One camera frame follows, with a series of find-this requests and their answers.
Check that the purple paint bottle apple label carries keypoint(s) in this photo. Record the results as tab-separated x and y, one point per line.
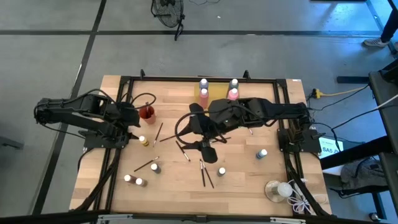
204	84

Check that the orange-red plastic cup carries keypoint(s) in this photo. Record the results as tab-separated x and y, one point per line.
143	114

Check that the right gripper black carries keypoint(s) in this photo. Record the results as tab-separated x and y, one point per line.
205	127

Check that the yellow translucent plastic tray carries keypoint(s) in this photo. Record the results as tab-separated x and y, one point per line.
217	90

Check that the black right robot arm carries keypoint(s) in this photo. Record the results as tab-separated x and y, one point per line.
280	109

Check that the dark pink paint bottle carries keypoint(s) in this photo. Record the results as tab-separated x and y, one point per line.
204	99

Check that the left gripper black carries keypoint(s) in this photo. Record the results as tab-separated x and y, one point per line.
128	113

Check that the person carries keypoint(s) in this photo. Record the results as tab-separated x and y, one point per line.
376	42

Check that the light pink paint bottle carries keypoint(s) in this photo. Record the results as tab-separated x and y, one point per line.
233	95

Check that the black metal table frame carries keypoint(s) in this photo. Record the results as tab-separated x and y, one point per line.
202	78

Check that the tan small paint bottle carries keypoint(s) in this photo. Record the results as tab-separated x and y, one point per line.
142	183

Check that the grey bag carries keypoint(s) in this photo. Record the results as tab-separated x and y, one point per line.
362	174

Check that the grey paint bottle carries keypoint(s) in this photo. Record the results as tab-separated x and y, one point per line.
234	84

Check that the black floor fan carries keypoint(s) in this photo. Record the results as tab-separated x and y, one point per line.
168	12

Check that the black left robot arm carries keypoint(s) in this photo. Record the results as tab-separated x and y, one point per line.
62	112

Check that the green striped paint bottle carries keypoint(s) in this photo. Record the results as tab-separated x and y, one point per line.
221	172

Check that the black floor bar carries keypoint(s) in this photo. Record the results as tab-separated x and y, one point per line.
353	79

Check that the black metal stand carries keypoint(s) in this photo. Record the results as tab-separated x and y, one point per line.
385	93

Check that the white SA5 sign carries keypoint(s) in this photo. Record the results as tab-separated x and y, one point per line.
331	149

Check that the navy blue paint bottle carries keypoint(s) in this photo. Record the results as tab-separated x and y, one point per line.
156	169

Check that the dark grey stand foot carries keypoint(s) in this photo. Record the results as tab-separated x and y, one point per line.
9	143

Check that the golden yellow striped paint bottle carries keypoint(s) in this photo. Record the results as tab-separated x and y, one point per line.
144	142

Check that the teal blue striped paint bottle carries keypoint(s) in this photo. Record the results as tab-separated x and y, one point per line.
260	155

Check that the table-level camera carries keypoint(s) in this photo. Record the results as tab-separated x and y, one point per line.
201	218

